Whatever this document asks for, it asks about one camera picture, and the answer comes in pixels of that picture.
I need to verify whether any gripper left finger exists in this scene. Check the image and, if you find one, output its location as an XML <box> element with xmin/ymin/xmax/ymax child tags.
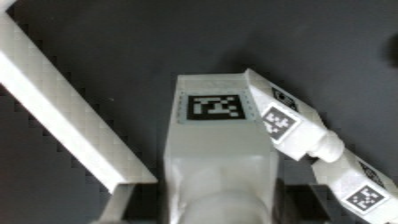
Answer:
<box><xmin>89</xmin><ymin>184</ymin><xmax>160</xmax><ymax>224</ymax></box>

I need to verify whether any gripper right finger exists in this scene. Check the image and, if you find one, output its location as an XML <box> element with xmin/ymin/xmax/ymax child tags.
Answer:
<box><xmin>276</xmin><ymin>180</ymin><xmax>331</xmax><ymax>224</ymax></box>

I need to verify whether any white table leg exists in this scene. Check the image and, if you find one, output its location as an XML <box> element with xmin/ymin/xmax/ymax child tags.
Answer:
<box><xmin>311</xmin><ymin>151</ymin><xmax>398</xmax><ymax>224</ymax></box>
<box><xmin>244</xmin><ymin>69</ymin><xmax>345</xmax><ymax>162</ymax></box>
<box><xmin>164</xmin><ymin>74</ymin><xmax>279</xmax><ymax>224</ymax></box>

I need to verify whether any white right fence bar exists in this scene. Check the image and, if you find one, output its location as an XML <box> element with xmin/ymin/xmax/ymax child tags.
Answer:
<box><xmin>0</xmin><ymin>13</ymin><xmax>157</xmax><ymax>191</ymax></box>

